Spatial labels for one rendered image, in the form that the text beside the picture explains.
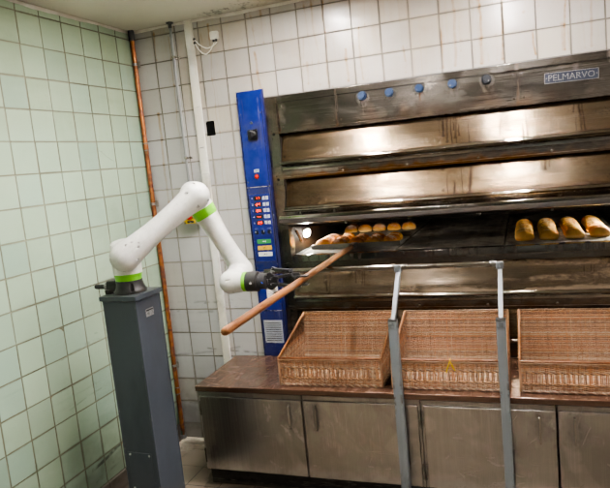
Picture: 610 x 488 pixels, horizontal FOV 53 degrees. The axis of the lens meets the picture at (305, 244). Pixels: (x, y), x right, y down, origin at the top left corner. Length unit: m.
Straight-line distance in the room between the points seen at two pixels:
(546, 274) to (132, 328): 2.07
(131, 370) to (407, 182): 1.71
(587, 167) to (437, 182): 0.73
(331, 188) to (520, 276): 1.12
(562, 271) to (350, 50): 1.60
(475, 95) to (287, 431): 1.98
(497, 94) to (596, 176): 0.63
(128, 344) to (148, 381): 0.19
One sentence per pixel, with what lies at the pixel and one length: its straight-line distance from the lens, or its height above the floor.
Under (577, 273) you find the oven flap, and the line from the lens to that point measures 3.40.
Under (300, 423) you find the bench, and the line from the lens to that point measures 3.28.
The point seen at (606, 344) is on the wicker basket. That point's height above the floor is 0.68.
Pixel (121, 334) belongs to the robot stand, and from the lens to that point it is 2.94.
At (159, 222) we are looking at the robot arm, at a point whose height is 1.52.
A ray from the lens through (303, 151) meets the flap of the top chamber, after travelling 3.52.
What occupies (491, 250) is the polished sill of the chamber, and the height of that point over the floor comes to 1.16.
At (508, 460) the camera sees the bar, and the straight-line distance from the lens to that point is 3.07.
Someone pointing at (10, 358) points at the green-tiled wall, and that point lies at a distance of 3.10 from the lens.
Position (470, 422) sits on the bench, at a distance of 3.07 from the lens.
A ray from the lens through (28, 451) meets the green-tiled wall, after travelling 3.25.
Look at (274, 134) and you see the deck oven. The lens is 3.58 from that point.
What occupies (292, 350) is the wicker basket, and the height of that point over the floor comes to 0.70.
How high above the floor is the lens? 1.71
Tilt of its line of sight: 8 degrees down
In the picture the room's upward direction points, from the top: 6 degrees counter-clockwise
